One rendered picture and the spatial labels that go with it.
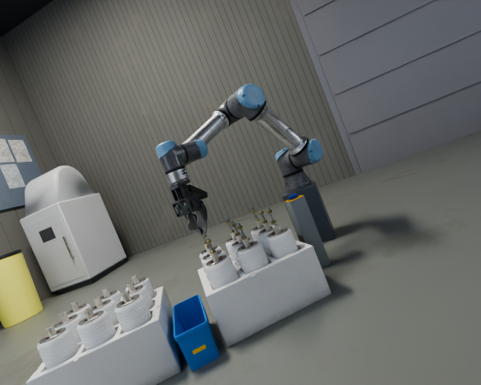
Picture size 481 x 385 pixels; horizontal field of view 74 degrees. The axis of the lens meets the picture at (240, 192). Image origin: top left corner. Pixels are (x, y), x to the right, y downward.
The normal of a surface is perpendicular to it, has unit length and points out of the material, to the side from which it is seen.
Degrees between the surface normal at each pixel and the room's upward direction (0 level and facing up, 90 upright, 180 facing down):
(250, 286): 90
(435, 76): 90
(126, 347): 90
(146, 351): 90
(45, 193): 71
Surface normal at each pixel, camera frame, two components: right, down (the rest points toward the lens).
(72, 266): -0.24, 0.15
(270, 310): 0.20, -0.03
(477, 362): -0.37, -0.93
